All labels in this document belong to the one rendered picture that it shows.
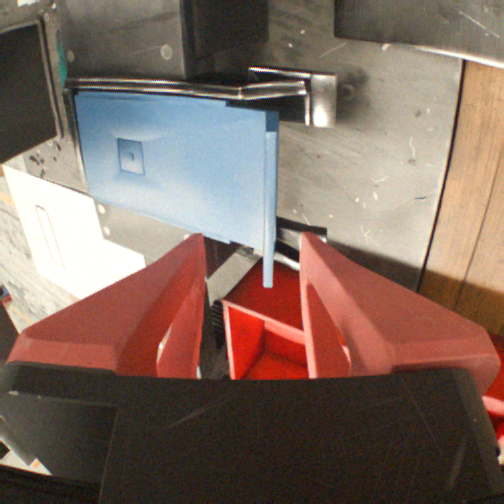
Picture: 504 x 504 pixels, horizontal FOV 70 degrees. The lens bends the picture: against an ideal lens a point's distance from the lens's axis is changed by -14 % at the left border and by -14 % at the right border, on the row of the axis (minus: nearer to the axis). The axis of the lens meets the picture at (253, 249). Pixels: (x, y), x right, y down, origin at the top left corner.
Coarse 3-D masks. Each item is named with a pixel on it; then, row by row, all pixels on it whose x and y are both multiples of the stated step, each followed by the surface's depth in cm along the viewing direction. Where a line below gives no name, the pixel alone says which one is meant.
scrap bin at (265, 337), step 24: (240, 288) 32; (264, 288) 31; (288, 288) 31; (240, 312) 33; (264, 312) 29; (288, 312) 29; (240, 336) 35; (264, 336) 40; (288, 336) 38; (240, 360) 36; (264, 360) 40; (288, 360) 40
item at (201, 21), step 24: (192, 0) 17; (216, 0) 18; (240, 0) 20; (264, 0) 22; (216, 24) 19; (240, 24) 21; (264, 24) 23; (216, 48) 20; (216, 240) 26; (216, 264) 27
